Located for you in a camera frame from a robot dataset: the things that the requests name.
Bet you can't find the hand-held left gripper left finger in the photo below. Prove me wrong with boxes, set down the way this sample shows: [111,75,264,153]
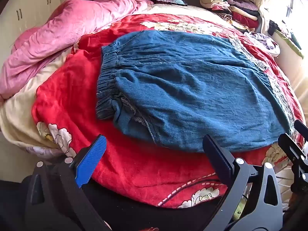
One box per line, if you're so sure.
[25,135,111,231]

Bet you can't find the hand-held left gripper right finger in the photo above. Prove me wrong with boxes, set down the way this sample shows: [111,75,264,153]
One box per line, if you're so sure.
[202,134,284,231]

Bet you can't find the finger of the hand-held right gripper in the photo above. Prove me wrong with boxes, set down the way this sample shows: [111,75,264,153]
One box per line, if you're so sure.
[278,133,308,193]
[294,119,308,138]

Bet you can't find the blue denim pants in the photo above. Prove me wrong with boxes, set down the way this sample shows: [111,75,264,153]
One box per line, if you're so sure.
[96,30,297,153]

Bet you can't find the cream curtain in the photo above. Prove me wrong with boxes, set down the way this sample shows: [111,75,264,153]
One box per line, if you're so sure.
[254,0,308,128]

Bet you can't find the red floral blanket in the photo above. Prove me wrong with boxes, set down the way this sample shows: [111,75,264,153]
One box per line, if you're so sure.
[31,12,306,208]

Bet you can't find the cream fleece blanket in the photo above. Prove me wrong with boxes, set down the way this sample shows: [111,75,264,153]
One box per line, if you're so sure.
[0,71,75,156]

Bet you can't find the green cloth on windowsill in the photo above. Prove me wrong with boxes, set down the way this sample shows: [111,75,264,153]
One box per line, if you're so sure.
[267,20,305,59]

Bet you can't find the purple and white cloth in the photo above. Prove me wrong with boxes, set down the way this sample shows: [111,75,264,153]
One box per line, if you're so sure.
[244,31,281,58]

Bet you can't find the window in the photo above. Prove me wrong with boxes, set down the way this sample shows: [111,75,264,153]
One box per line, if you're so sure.
[286,0,308,39]

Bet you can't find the pink quilt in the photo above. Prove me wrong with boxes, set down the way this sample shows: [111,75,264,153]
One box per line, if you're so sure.
[0,0,154,99]

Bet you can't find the pile of folded clothes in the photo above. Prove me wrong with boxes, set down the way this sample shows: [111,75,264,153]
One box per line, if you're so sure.
[199,0,262,30]

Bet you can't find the cream wardrobe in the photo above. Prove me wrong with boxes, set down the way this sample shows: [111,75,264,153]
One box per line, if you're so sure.
[0,0,61,62]

